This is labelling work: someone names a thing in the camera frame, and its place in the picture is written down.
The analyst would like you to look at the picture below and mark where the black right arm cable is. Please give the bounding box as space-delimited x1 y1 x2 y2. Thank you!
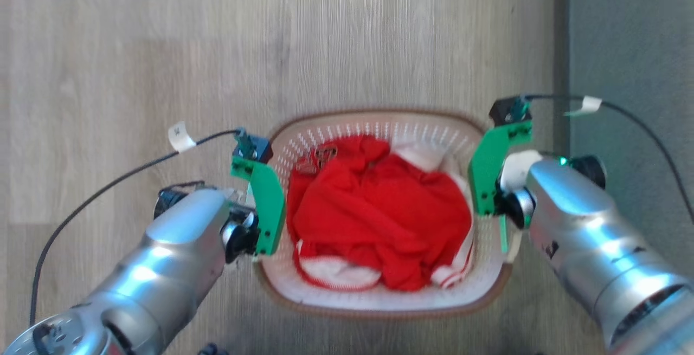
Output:
522 94 694 224

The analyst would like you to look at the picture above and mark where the red garment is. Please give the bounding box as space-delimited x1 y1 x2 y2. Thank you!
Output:
286 135 472 293

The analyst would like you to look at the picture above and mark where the beige plastic laundry basket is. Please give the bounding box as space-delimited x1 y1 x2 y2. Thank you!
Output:
253 108 522 321

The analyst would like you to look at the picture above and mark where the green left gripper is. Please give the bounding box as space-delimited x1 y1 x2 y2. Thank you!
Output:
230 157 287 256

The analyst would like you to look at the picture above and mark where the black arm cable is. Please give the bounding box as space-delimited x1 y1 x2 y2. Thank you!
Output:
522 94 694 224
29 129 242 327

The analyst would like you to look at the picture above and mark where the white paper cable tag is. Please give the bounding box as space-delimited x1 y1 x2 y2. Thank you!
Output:
563 96 603 118
168 121 197 153

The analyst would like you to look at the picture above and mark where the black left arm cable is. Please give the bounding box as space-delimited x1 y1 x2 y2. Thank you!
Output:
29 129 242 327

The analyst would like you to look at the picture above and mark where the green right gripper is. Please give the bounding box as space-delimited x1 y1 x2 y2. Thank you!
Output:
467 121 534 254

